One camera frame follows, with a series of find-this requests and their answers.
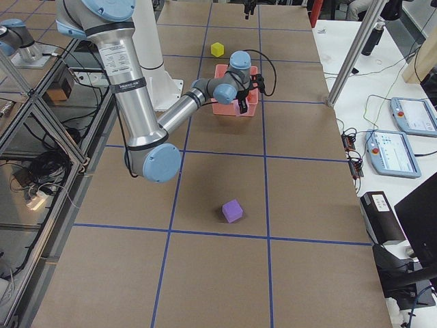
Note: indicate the light pink foam block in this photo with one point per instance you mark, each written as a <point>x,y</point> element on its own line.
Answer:
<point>246,107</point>

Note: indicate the upper teach pendant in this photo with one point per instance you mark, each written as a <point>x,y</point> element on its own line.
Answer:
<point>414,116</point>

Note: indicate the black box with label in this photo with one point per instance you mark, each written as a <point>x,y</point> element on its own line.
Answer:
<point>380,220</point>

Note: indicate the black monitor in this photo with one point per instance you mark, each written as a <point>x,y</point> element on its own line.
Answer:
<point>417,215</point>

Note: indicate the aluminium frame post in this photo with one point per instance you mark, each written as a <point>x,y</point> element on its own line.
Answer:
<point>356,47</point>

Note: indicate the pink plastic bin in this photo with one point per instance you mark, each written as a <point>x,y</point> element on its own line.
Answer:
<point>224,105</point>

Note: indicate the lower teach pendant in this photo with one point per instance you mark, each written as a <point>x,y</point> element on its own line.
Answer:
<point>390,154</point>

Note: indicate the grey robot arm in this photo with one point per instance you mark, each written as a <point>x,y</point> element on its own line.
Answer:
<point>15,37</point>
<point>148,153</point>

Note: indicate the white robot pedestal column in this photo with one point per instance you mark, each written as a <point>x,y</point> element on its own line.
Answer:
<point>163,90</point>

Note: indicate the black water bottle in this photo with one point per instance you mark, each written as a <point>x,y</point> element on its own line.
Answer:
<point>373,39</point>

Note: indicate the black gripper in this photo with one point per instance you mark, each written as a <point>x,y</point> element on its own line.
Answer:
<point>249,5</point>
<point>242,98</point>

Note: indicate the purple foam block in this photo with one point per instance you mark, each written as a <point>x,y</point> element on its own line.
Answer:
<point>232,211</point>

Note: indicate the teach pendant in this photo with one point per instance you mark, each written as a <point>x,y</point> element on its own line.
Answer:
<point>390,154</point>
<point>414,116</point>

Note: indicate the yellow foam block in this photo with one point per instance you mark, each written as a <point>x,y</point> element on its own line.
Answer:
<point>217,49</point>

